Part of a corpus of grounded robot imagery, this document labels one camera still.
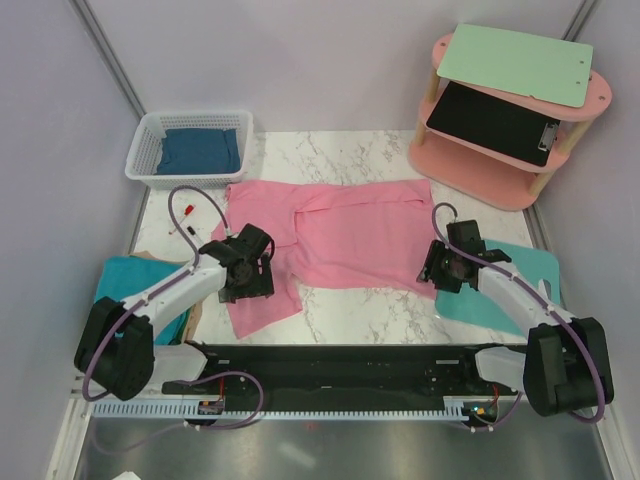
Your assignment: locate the pink t-shirt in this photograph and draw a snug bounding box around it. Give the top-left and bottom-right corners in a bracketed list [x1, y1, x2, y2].
[226, 179, 436, 338]

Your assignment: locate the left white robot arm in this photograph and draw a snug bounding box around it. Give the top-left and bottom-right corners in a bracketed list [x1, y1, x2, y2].
[74, 224, 275, 402]

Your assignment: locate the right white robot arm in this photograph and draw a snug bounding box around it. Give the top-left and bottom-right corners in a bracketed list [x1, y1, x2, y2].
[418, 220, 614, 423]

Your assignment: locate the teal folding board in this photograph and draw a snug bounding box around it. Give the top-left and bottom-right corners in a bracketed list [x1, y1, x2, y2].
[435, 240, 561, 336]

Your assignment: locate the red capped marker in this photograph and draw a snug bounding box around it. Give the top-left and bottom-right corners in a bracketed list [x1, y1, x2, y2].
[169, 204, 195, 235]

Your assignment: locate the folded tan t-shirt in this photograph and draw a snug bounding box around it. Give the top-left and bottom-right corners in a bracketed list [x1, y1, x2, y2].
[130, 251, 203, 345]

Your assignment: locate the pink three-tier shelf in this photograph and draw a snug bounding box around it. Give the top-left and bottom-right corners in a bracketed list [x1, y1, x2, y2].
[408, 33, 613, 211]

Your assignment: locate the dark blue t-shirt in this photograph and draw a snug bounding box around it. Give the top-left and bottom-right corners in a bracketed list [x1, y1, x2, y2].
[156, 128, 241, 176]

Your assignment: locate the folded teal t-shirt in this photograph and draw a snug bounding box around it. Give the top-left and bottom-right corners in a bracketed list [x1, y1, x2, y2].
[94, 256, 191, 345]

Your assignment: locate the white plastic basket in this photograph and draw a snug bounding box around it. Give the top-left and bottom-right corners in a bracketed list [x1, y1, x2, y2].
[125, 110, 254, 191]

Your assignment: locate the black clipboard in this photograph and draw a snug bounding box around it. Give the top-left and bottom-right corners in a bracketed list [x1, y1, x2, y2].
[426, 82, 560, 167]

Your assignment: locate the light green board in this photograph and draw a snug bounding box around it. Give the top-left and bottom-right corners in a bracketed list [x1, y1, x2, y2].
[438, 24, 593, 108]

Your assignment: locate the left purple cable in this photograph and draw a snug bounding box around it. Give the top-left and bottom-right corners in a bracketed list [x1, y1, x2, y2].
[81, 186, 265, 432]

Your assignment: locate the purple cable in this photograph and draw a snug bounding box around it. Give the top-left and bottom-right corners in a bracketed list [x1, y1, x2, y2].
[431, 202, 607, 433]
[81, 186, 265, 432]

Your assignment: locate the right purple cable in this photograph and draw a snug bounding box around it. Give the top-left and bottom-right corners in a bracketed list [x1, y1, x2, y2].
[431, 202, 607, 433]

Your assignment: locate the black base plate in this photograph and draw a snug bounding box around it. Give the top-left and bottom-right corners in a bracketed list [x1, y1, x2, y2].
[162, 345, 514, 411]

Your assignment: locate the white cable duct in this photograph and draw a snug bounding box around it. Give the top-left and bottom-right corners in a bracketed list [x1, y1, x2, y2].
[92, 398, 472, 422]

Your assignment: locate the aluminium rail frame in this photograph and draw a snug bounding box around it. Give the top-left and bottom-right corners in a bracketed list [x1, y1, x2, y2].
[71, 365, 105, 402]

